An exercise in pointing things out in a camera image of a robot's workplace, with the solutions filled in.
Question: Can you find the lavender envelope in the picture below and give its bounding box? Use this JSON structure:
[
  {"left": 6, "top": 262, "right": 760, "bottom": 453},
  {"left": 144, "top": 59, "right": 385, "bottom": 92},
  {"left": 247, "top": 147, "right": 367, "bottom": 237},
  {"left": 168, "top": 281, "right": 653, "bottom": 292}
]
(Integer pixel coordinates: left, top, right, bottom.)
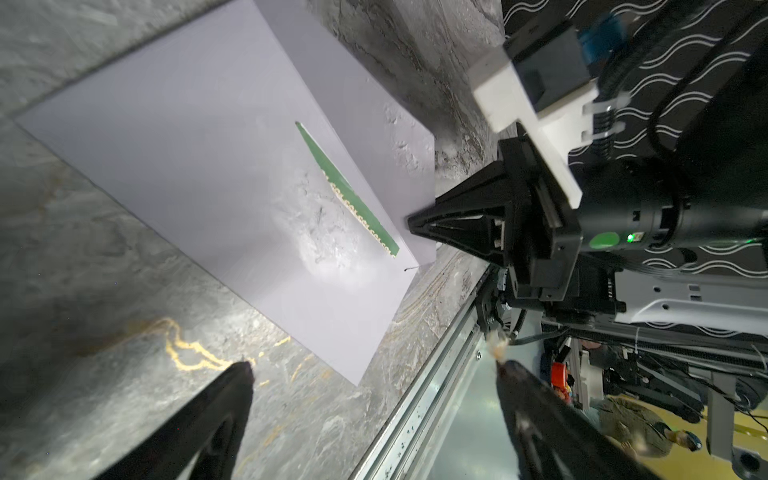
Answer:
[{"left": 18, "top": 1, "right": 436, "bottom": 383}]

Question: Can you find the aluminium front rail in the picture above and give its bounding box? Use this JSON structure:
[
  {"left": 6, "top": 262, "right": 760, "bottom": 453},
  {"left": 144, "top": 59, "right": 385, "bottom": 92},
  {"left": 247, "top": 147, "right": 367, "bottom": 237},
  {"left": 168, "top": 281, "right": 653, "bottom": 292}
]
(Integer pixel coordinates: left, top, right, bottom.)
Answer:
[{"left": 350, "top": 267, "right": 497, "bottom": 479}]

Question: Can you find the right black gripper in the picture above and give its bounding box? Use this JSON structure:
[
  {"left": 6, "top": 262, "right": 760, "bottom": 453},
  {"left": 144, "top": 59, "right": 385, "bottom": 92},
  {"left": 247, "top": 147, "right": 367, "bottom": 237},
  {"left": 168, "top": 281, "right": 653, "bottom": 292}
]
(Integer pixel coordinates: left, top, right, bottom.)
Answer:
[{"left": 407, "top": 138, "right": 767, "bottom": 312}]

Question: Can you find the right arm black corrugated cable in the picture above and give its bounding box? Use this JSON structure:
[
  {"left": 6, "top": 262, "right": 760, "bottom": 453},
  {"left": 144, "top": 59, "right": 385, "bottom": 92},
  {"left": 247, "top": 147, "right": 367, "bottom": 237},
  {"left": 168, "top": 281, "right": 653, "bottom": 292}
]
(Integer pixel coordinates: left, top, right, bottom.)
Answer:
[{"left": 590, "top": 0, "right": 768, "bottom": 157}]

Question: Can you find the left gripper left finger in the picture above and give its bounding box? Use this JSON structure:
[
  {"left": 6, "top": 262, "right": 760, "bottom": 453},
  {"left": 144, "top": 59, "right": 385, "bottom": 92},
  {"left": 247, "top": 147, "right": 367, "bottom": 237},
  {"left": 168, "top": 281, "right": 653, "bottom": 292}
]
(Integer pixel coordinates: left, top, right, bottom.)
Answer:
[{"left": 98, "top": 362, "right": 254, "bottom": 479}]

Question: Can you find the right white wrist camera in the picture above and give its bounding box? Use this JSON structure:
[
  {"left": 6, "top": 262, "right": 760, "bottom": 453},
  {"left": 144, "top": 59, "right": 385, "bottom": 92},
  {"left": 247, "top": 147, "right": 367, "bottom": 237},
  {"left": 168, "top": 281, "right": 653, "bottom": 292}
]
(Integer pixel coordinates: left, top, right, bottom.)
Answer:
[{"left": 468, "top": 16, "right": 631, "bottom": 209}]

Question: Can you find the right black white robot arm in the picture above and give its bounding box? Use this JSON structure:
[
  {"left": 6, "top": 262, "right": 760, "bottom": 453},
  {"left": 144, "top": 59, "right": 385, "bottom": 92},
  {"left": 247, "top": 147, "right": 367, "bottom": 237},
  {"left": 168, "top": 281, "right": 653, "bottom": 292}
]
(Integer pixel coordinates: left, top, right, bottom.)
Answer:
[{"left": 408, "top": 1, "right": 767, "bottom": 353}]

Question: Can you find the white letter with green border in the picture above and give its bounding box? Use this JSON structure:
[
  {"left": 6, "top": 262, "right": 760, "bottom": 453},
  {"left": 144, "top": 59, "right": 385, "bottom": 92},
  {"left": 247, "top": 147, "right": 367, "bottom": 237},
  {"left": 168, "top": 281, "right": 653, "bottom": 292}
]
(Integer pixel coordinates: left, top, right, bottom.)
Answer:
[{"left": 295, "top": 122, "right": 400, "bottom": 257}]

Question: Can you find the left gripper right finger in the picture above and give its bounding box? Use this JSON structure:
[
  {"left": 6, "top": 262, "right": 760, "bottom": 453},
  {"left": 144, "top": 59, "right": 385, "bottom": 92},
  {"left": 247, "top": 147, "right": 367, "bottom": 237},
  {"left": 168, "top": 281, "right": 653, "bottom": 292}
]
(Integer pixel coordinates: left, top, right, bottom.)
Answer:
[{"left": 495, "top": 360, "right": 656, "bottom": 480}]

